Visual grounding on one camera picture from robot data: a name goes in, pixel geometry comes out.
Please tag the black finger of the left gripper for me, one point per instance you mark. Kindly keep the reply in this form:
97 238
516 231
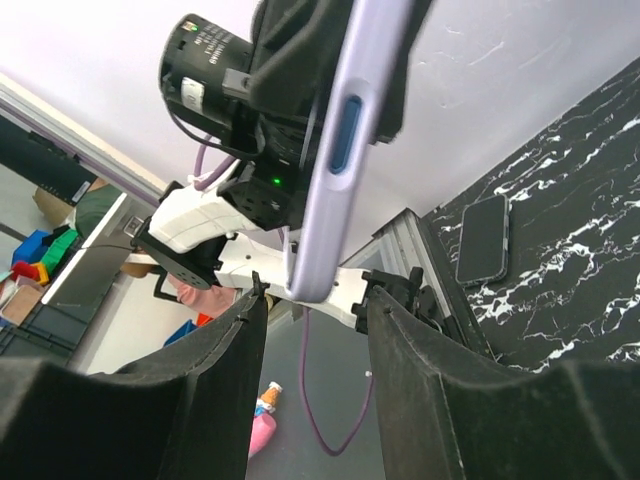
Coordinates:
337 48

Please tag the colourful toy bins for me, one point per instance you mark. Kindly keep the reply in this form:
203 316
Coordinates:
34 265

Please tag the grey phone at table edge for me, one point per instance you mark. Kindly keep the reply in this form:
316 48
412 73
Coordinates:
483 242

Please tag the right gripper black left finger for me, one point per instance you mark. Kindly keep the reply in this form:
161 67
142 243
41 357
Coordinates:
182 412

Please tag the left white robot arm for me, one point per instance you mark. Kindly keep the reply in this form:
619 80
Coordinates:
230 227

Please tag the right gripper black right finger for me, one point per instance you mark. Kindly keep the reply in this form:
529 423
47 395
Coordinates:
446 412

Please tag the pink toy on floor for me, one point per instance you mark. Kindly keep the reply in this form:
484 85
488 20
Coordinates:
264 424

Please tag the lilac phone case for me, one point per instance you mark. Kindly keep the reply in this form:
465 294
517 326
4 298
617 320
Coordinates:
371 45

